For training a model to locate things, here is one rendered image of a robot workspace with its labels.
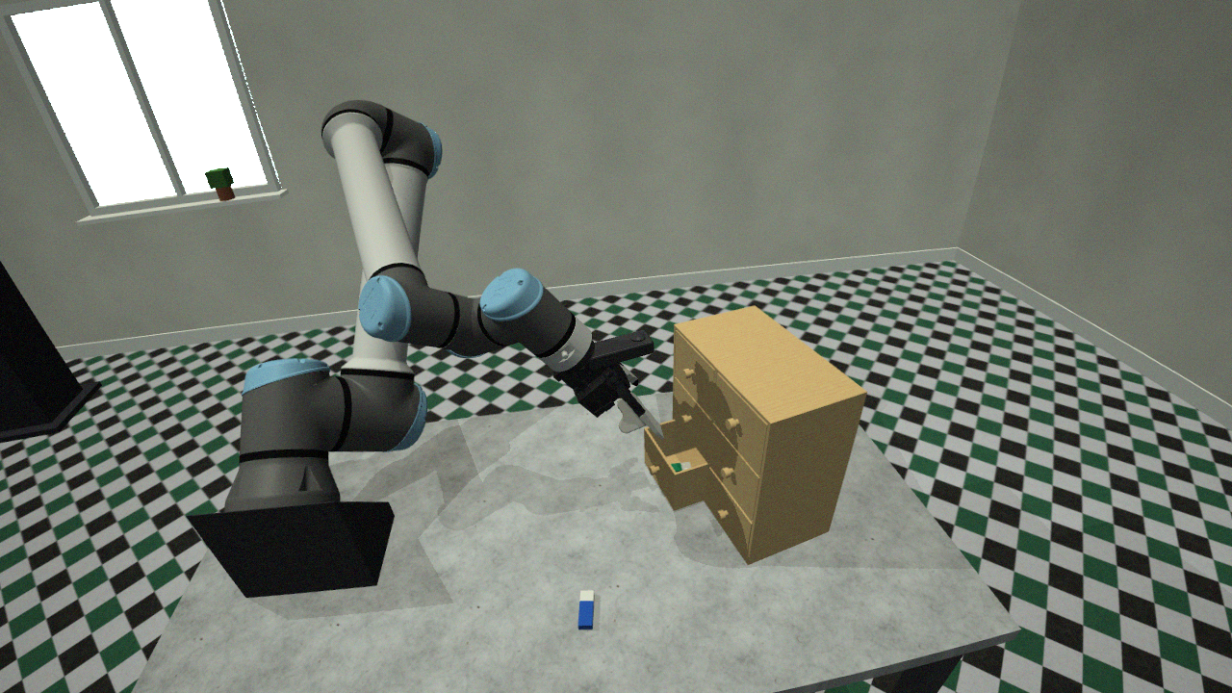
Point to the brown wooden chest of drawers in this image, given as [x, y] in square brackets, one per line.
[812, 410]

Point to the blue and white eraser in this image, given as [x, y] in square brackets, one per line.
[586, 610]

